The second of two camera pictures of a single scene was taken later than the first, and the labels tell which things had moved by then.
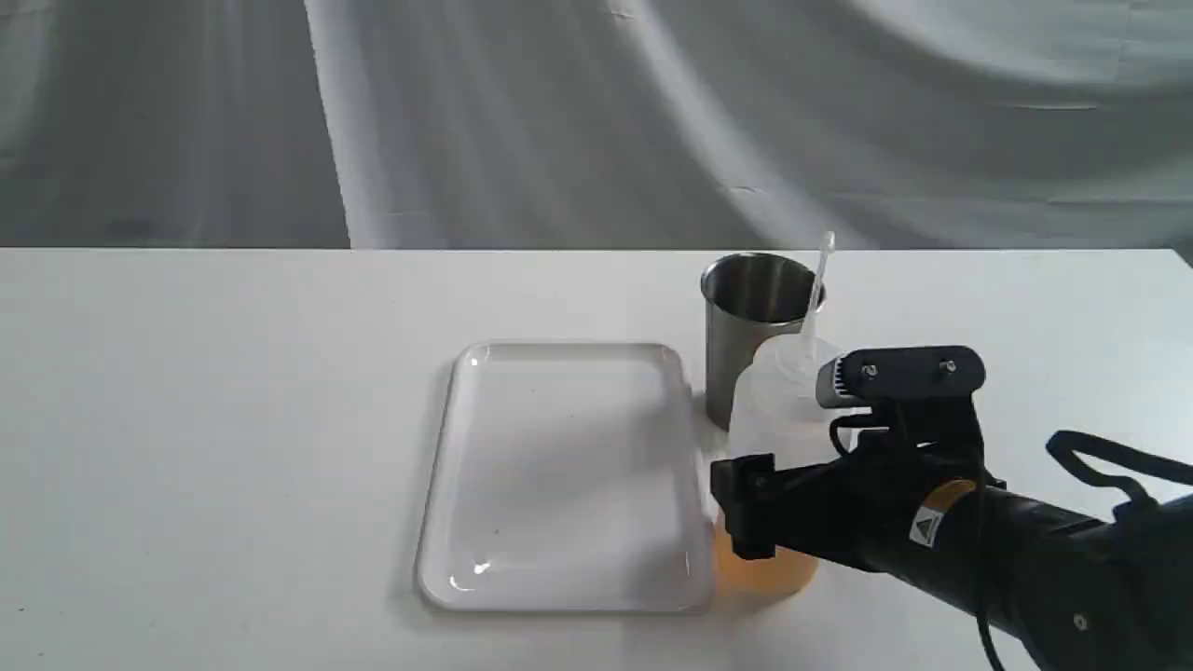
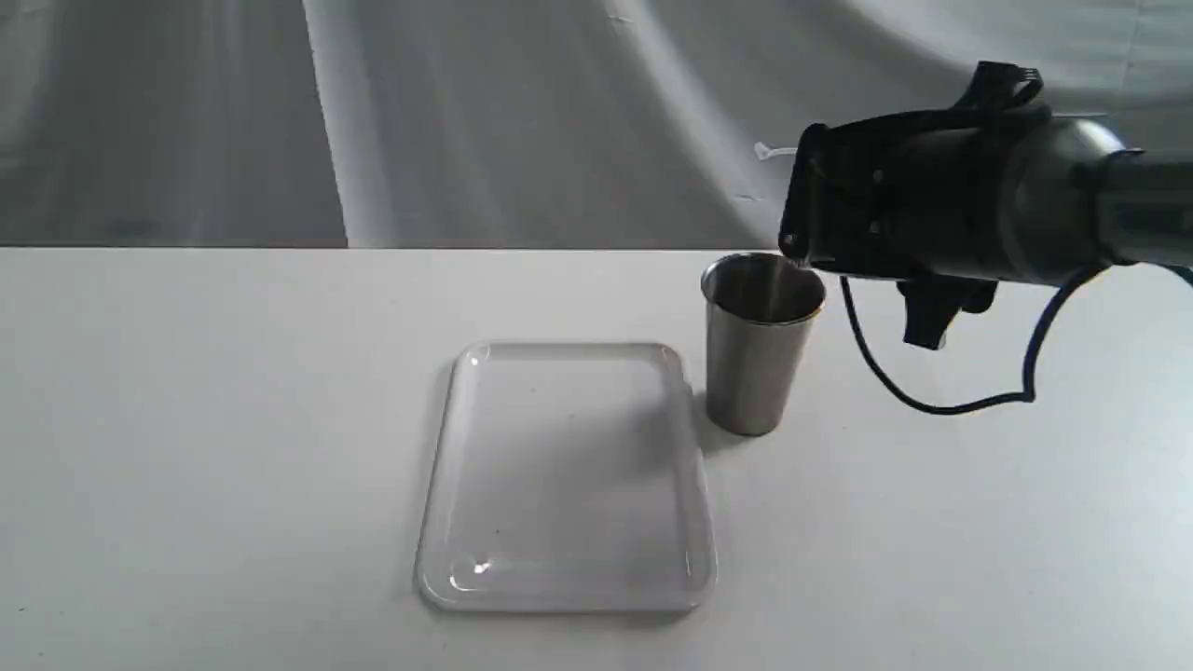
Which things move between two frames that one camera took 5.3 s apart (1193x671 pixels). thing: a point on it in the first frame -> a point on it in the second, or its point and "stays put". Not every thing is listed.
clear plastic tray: (566, 476) stays put
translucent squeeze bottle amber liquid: (774, 413) -> (762, 151)
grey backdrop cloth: (377, 124) stays put
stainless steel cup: (748, 298) stays put
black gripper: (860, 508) -> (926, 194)
